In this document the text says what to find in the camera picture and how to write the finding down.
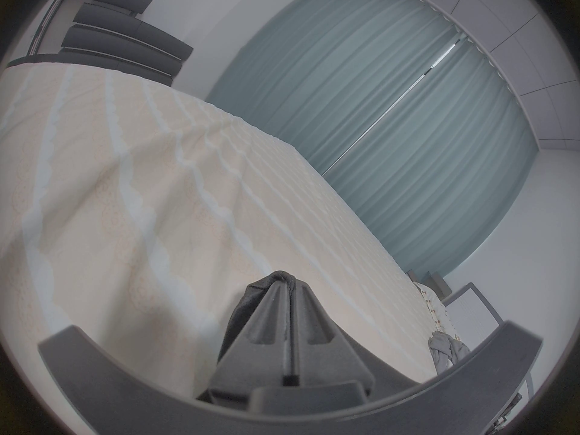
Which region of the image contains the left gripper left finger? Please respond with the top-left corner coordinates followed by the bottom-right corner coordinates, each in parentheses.
top-left (199, 283), bottom-right (294, 401)

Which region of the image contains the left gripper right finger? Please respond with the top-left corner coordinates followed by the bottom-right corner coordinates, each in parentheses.
top-left (294, 283), bottom-right (373, 396)

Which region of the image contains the black T-shirt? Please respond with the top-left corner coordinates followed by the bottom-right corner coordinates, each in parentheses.
top-left (217, 270), bottom-right (310, 370)

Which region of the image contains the pile of clothes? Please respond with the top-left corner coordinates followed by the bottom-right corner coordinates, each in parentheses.
top-left (428, 331), bottom-right (472, 372)

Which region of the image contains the bed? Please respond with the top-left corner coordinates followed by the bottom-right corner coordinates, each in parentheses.
top-left (0, 59), bottom-right (504, 391)

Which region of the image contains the white printed pillow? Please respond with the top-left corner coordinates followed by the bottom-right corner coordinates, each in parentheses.
top-left (414, 281), bottom-right (458, 339)

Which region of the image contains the grey bedside table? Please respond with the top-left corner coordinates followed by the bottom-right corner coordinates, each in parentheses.
top-left (408, 270), bottom-right (447, 294)

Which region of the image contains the blue-green curtain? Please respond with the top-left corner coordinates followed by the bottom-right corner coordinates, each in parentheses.
top-left (324, 39), bottom-right (540, 280)
top-left (206, 0), bottom-right (459, 176)

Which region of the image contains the black chest of drawers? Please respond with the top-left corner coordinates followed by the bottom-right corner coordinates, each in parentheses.
top-left (7, 0), bottom-right (195, 87)

